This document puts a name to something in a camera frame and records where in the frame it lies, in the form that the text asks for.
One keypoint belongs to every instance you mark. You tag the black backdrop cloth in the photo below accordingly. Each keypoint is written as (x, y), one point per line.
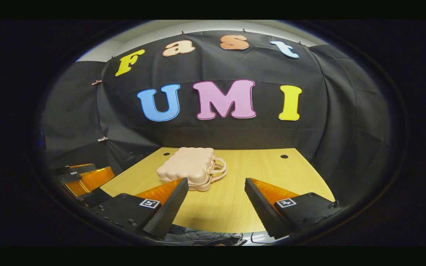
(216, 136)

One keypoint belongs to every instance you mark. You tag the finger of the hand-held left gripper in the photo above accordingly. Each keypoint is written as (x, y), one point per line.
(76, 171)
(94, 179)

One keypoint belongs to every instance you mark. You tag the pink suitcase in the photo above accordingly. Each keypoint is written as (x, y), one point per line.
(189, 166)

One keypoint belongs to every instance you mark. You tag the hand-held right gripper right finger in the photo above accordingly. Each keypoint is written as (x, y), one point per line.
(259, 210)

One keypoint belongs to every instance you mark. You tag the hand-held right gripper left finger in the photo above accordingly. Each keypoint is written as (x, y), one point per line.
(168, 210)

